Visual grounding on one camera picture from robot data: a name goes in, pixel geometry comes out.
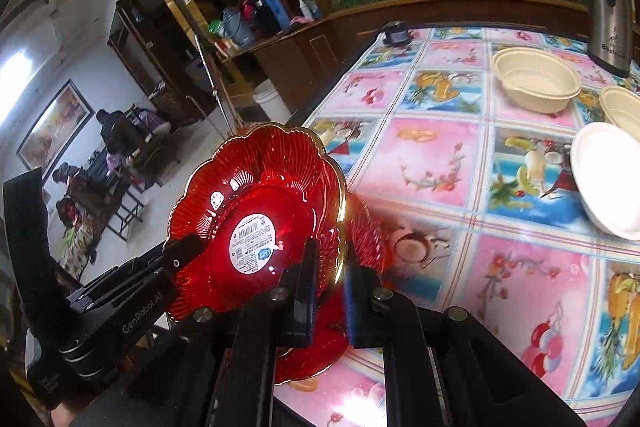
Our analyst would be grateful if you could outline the grey kettle on counter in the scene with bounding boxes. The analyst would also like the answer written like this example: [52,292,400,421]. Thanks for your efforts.
[222,8,255,49]

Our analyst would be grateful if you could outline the blue thermos bottle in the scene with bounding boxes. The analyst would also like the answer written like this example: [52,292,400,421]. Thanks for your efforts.
[265,0,290,30]

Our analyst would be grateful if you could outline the red plate with gold text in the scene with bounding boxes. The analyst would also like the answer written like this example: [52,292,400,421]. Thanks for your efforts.
[271,190,388,387]

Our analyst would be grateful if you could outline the red plate with sticker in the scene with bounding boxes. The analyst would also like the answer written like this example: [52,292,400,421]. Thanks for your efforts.
[167,124,347,322]

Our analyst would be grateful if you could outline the seated person dark clothes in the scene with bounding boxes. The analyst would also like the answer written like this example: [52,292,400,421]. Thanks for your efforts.
[95,106,173,158]

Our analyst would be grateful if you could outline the floor mop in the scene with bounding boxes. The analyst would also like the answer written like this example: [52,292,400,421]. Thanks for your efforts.
[194,35,236,136]

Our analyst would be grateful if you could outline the wooden counter cabinet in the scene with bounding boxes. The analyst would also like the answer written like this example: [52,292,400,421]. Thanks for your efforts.
[215,0,589,113]

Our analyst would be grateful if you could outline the beige plastic bowl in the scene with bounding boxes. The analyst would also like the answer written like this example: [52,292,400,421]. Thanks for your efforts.
[599,86,640,141]
[490,46,582,114]

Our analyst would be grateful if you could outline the stainless steel thermos jug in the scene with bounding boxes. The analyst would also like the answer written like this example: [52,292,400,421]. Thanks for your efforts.
[587,0,634,77]

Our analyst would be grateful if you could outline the white foam bowl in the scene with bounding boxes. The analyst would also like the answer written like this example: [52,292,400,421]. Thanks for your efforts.
[570,122,639,242]

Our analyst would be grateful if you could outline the framed wall painting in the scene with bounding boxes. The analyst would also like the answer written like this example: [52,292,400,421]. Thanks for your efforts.
[16,79,94,176]

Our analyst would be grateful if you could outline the white plastic bucket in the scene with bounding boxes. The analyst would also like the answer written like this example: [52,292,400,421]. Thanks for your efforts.
[253,79,291,124]

